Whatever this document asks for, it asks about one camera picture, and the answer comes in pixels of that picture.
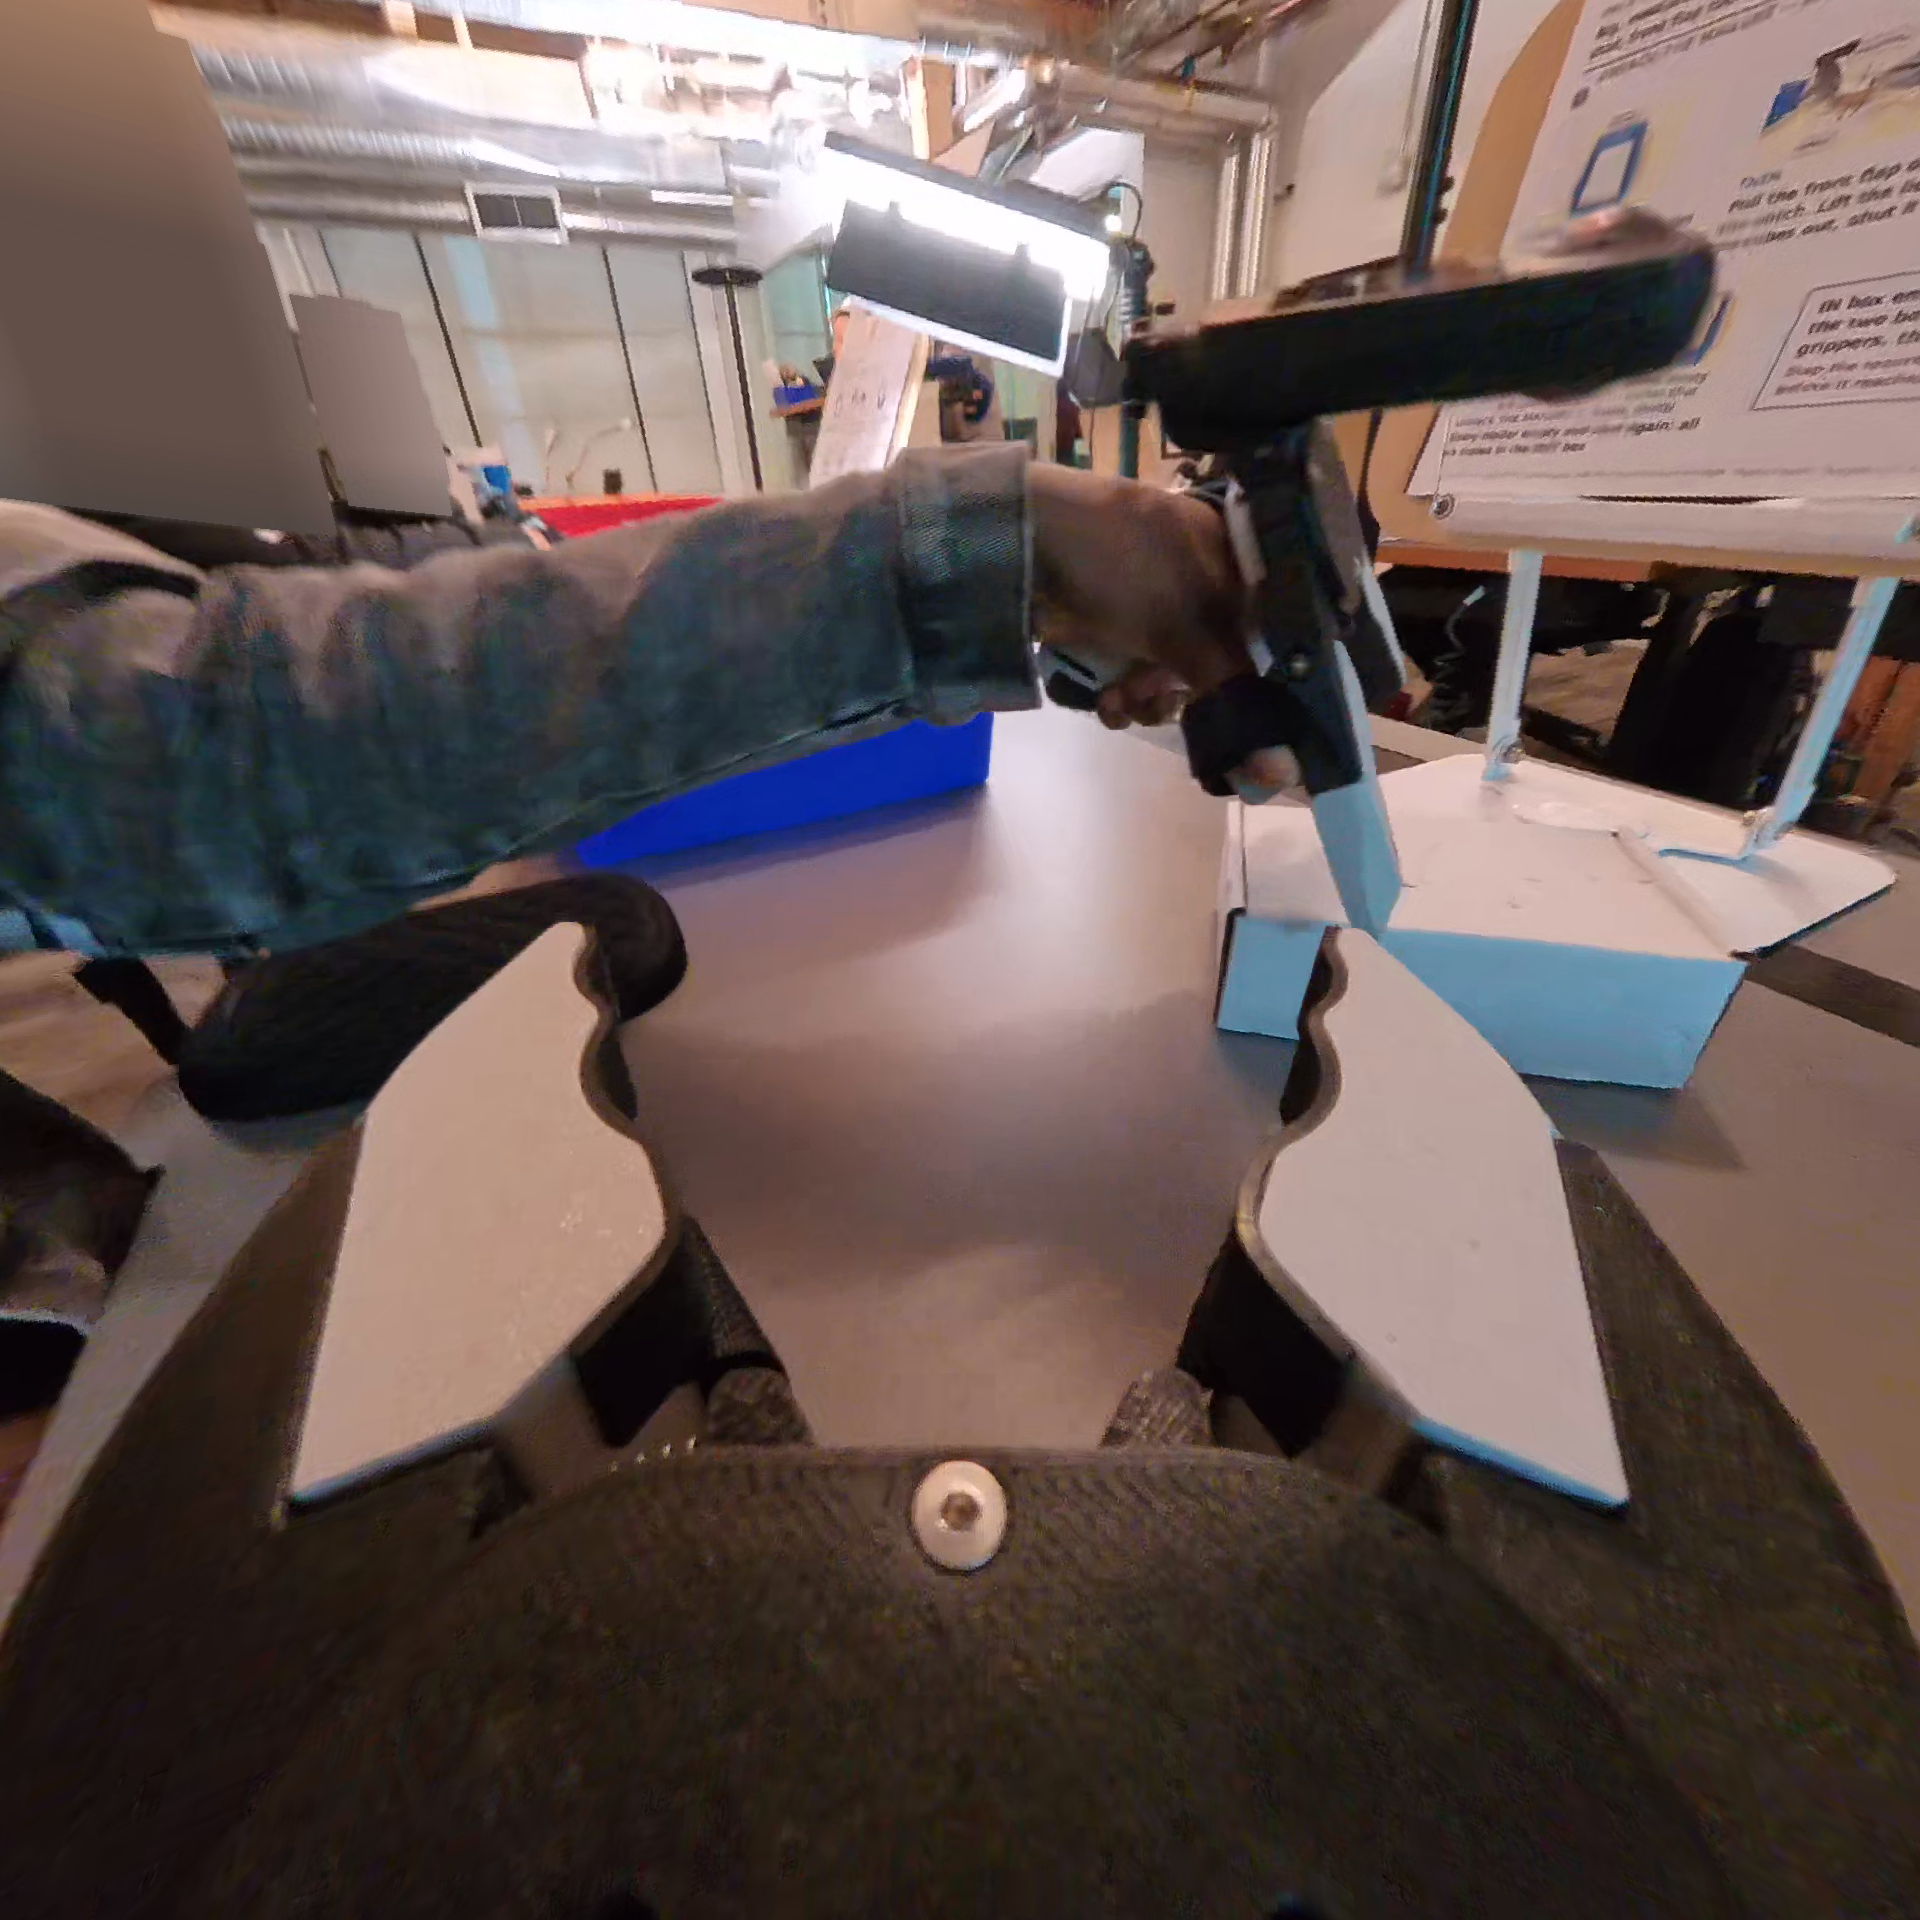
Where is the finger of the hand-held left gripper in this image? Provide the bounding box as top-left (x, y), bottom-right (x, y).
top-left (1306, 773), bottom-right (1409, 936)

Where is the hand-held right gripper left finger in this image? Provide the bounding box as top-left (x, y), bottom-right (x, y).
top-left (286, 920), bottom-right (678, 1506)

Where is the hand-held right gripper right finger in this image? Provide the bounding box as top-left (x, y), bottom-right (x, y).
top-left (1246, 929), bottom-right (1634, 1510)

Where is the white cardboard mailer box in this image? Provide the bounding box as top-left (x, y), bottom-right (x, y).
top-left (1211, 802), bottom-right (1753, 1094)

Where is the blue plastic bin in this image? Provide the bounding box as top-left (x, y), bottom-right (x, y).
top-left (567, 709), bottom-right (999, 875)

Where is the person's left forearm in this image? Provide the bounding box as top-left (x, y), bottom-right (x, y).
top-left (0, 441), bottom-right (1048, 963)

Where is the person's left hand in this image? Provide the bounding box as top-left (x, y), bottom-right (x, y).
top-left (1027, 458), bottom-right (1309, 805)

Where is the dark vertical pole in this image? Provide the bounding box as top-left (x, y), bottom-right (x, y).
top-left (1395, 0), bottom-right (1489, 279)

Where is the instruction sign board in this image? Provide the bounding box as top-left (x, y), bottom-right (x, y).
top-left (1409, 0), bottom-right (1920, 579)

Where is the dark cloth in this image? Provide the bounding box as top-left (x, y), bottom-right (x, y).
top-left (0, 1069), bottom-right (166, 1421)

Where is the led light panel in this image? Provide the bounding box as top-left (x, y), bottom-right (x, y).
top-left (824, 129), bottom-right (1125, 381)

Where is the white leaning board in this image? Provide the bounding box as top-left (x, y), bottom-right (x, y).
top-left (809, 301), bottom-right (941, 486)

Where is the red plastic bin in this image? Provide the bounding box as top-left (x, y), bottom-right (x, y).
top-left (527, 497), bottom-right (725, 550)

